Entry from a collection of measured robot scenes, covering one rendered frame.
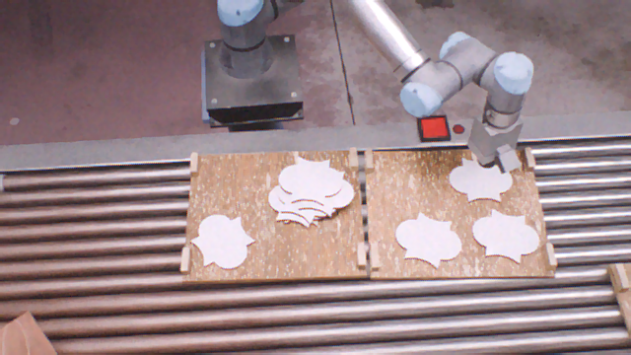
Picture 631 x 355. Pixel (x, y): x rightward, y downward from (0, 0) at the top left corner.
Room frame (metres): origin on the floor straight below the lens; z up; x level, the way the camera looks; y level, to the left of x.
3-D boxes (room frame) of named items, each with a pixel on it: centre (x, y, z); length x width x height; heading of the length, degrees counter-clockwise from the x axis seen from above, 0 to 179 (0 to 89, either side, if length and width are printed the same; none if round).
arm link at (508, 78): (0.95, -0.40, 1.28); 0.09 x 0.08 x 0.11; 42
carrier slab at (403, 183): (0.86, -0.33, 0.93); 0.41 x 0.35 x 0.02; 88
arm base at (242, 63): (1.37, 0.17, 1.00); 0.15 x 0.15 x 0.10
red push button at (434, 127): (1.12, -0.31, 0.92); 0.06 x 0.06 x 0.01; 2
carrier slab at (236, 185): (0.88, 0.10, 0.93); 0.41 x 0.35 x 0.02; 90
